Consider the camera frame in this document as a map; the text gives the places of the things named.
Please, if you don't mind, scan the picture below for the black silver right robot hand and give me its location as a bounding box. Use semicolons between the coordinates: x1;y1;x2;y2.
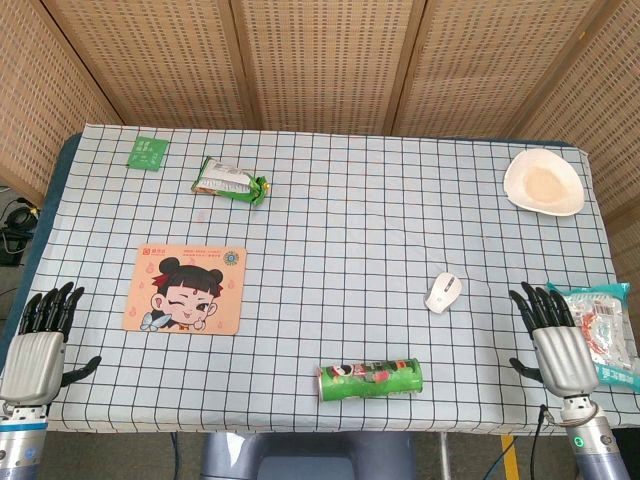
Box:
508;281;600;400

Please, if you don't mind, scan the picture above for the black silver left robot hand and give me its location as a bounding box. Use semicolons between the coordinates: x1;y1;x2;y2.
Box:
0;281;104;406

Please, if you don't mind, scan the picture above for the white computer mouse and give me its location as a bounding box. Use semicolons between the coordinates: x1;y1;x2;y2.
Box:
423;271;463;315

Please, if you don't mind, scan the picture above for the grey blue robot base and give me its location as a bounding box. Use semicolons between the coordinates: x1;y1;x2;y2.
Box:
199;432;419;480

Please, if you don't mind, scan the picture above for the cartoon girl mouse pad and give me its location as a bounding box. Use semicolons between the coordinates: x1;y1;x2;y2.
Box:
122;243;248;336

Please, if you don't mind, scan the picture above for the teal white noodle packet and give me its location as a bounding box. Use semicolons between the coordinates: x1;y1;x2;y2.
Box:
545;281;640;393

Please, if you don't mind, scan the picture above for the white table leg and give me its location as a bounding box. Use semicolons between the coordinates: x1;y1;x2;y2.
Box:
438;433;452;480

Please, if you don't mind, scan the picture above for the white paper bowl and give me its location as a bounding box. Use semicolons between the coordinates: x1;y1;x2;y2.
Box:
502;148;587;217

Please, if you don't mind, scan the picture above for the green chip can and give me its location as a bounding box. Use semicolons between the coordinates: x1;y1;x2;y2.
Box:
316;357;424;403

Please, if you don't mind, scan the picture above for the flat green sachet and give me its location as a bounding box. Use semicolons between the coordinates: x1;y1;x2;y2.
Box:
126;135;169;170

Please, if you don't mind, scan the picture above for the checkered light blue tablecloth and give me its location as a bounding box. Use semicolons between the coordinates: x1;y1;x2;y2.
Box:
0;123;640;441

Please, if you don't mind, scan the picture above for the crumpled green snack bag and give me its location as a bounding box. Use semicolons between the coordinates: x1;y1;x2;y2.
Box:
189;155;274;207

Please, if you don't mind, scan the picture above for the woven wooden folding screen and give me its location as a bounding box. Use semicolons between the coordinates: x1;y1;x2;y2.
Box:
0;0;640;281

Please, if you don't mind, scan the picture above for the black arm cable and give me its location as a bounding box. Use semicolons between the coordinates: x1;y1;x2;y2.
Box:
528;405;550;480

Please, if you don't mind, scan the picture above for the black equipment with cables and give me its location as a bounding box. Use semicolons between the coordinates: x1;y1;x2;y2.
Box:
0;185;42;267

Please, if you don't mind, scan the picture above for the thin blue cable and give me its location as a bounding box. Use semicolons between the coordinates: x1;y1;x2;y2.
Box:
169;432;182;480

